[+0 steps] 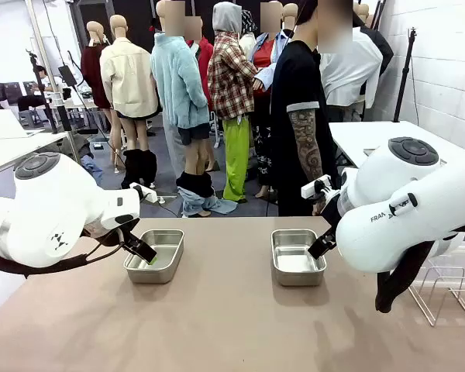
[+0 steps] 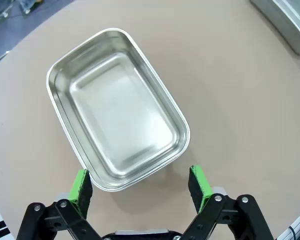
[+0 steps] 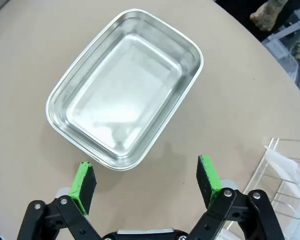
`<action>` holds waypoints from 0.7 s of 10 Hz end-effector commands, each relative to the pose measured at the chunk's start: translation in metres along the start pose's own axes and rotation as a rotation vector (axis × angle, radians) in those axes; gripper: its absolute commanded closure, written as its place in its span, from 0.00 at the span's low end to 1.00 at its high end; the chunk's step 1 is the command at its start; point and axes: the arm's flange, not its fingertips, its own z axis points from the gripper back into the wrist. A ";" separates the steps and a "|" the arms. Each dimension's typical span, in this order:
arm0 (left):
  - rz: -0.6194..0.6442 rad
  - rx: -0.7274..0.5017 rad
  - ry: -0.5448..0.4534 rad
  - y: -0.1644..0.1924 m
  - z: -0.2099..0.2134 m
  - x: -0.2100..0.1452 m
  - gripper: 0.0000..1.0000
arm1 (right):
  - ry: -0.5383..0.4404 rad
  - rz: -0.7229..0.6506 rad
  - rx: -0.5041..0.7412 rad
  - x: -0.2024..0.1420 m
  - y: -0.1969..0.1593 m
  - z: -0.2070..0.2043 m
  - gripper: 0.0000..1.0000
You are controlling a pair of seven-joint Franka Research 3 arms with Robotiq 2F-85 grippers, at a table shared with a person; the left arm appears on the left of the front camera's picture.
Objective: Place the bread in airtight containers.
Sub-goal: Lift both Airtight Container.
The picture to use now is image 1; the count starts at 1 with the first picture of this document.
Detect steel wire rack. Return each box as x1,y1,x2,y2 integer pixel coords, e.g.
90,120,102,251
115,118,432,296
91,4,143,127
408,265,465,329

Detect mannequin in black jacket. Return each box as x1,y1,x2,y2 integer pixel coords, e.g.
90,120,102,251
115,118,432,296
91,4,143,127
281,2,299,32

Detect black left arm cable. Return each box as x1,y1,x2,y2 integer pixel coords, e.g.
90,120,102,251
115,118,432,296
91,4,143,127
0,228,122,278

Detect person in black t-shirt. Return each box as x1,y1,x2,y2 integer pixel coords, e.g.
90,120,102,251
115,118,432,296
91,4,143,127
270,0,353,217

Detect slanted silver metal pole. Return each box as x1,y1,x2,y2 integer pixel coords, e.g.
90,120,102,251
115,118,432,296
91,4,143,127
24,0,82,164

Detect tattooed right forearm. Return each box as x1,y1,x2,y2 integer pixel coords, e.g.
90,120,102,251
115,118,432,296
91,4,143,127
288,108,326,183

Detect mannequin in blue shirt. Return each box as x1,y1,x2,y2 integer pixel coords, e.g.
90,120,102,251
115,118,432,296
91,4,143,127
251,2,291,201

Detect mannequin in white shirt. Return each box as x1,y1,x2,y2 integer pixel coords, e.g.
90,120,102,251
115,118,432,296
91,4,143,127
319,26,384,122

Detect blue denim garment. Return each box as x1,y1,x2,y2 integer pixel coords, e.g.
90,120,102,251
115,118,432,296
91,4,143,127
79,154,104,184

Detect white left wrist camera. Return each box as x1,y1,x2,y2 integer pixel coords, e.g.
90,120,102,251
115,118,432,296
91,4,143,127
130,182,159,205

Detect mannequin in cream shirt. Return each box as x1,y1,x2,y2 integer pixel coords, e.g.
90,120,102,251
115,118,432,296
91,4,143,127
99,14,160,191

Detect seated person in white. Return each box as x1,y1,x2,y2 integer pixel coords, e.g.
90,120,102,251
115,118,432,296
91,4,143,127
30,64,61,96

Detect mannequin in maroon top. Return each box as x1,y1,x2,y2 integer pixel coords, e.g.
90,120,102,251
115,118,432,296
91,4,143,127
80,20,122,166

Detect thin black light stand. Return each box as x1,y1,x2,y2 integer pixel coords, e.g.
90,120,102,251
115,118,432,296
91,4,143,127
26,48,60,135

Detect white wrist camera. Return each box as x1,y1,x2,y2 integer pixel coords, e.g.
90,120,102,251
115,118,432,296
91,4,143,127
301,174,332,201
130,182,159,205

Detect mannequin in red top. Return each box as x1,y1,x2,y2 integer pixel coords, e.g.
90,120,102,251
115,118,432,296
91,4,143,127
184,16,215,113

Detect mannequin in black coat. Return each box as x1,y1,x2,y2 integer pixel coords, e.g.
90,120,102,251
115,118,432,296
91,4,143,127
352,2,394,109

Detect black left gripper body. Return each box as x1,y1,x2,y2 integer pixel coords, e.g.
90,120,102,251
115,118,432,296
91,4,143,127
118,226,143,253

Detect mannequin in blue fleece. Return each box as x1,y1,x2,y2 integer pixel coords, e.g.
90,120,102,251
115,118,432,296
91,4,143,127
150,0,238,218

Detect black tilted screen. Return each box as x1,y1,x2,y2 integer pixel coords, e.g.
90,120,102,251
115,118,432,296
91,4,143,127
57,64,78,88

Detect mannequin with patterned headscarf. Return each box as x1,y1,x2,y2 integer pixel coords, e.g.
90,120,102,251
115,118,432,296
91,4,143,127
239,9,259,59

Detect mannequin in plaid shirt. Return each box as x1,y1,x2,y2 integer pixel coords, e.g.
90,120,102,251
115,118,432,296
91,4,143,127
207,2,259,203

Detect rectangular steel container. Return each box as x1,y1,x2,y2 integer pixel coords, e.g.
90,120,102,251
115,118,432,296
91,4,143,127
270,229,329,288
122,229,185,285

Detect white office desk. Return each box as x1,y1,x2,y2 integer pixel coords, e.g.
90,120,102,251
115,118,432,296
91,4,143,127
0,109,69,179

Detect black tripod stand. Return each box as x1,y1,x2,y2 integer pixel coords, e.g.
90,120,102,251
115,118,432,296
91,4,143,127
393,26,419,123

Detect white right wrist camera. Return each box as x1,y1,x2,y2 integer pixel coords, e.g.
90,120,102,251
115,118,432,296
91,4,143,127
301,174,332,201

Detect white side table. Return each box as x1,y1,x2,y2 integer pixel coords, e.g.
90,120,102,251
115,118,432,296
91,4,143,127
329,120,465,168

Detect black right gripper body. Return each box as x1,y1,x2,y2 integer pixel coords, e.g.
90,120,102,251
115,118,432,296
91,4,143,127
319,188,344,234

